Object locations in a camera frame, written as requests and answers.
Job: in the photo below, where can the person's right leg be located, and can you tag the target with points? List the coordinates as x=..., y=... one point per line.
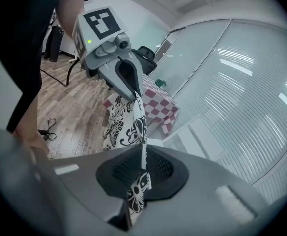
x=30, y=126

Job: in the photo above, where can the black mesh office chair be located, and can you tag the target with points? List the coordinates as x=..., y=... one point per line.
x=146, y=55

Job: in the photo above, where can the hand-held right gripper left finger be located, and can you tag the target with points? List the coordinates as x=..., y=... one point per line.
x=84, y=176

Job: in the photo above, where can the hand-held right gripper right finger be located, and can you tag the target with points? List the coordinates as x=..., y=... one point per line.
x=202, y=185

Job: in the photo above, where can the glass partition with blinds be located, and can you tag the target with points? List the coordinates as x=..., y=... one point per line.
x=244, y=82

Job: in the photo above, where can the green fabric bundle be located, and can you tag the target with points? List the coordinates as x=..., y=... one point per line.
x=161, y=83

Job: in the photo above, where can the person's black shirt torso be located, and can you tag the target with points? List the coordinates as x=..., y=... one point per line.
x=15, y=45

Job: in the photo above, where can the round floral cushion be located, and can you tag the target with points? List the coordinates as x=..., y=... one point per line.
x=116, y=122

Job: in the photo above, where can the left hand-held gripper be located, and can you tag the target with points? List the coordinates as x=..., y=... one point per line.
x=101, y=23

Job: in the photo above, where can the red checkered cloth table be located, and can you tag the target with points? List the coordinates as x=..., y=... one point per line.
x=158, y=104

